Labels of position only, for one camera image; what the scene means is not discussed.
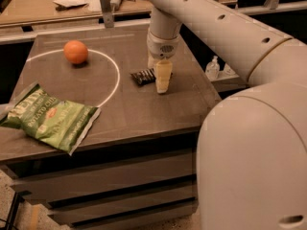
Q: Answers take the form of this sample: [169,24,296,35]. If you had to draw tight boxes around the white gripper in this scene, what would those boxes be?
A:
[147,31,179,94]

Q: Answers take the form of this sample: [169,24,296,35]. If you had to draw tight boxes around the black rxbar chocolate bar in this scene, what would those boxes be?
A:
[130,68,155,86]

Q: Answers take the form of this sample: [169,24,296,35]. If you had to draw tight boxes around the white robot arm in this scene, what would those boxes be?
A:
[150,0,307,230]

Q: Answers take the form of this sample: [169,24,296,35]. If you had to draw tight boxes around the green jalapeno chip bag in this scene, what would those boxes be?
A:
[0,82,101,155]

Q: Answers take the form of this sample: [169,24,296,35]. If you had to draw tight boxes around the left clear sanitizer bottle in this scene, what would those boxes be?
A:
[205,56,220,81]

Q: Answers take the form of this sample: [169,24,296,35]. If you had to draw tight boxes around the clear sanitizer bottle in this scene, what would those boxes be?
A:
[224,63,235,76]
[205,56,220,81]

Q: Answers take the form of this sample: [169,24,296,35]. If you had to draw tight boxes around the right clear sanitizer bottle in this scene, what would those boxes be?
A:
[224,63,235,76]

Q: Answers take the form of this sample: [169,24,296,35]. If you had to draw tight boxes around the orange fruit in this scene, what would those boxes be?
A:
[63,40,88,64]

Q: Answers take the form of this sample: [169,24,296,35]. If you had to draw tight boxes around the white paper sheets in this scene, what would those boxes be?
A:
[54,0,102,12]

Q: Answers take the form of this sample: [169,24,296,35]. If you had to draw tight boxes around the grey drawer cabinet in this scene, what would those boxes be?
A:
[0,25,219,230]

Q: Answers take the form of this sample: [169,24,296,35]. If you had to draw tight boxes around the wooden background desk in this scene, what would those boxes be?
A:
[0,0,238,31]

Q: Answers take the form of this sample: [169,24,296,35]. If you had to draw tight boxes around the grey metal rail shelf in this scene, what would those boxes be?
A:
[211,71,247,92]

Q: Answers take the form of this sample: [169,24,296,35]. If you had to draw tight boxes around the grey metal bracket post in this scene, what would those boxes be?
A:
[100,0,114,28]

